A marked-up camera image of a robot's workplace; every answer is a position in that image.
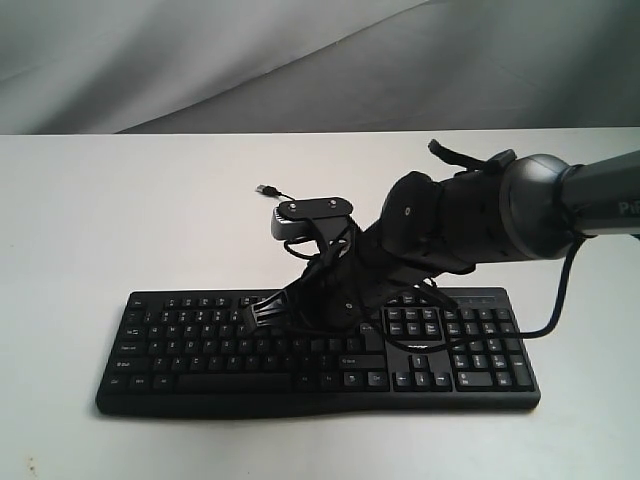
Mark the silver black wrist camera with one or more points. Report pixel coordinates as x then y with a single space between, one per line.
318 218

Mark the grey backdrop cloth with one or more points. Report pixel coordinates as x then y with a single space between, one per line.
203 67

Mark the black acer keyboard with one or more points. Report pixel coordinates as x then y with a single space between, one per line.
187 354

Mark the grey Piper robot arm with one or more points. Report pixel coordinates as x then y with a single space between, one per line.
504 209

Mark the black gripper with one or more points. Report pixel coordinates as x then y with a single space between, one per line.
345 292

